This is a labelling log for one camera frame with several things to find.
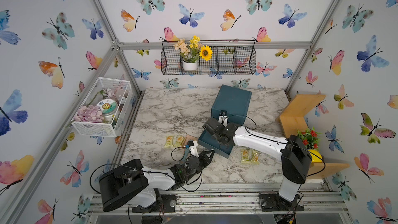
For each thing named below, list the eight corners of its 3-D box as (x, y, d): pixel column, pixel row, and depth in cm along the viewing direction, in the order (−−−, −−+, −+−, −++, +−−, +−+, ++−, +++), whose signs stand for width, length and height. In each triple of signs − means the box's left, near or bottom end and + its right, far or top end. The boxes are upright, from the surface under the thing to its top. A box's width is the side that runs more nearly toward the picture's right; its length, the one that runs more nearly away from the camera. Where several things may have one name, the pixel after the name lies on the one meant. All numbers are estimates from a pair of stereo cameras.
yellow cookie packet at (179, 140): (174, 146, 95) (173, 145, 93) (177, 136, 99) (177, 135, 97) (180, 148, 94) (180, 146, 92) (184, 137, 98) (183, 136, 97)
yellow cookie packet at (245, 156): (240, 162, 89) (241, 161, 87) (240, 149, 94) (241, 147, 92) (249, 163, 88) (250, 162, 86) (248, 150, 93) (249, 148, 91)
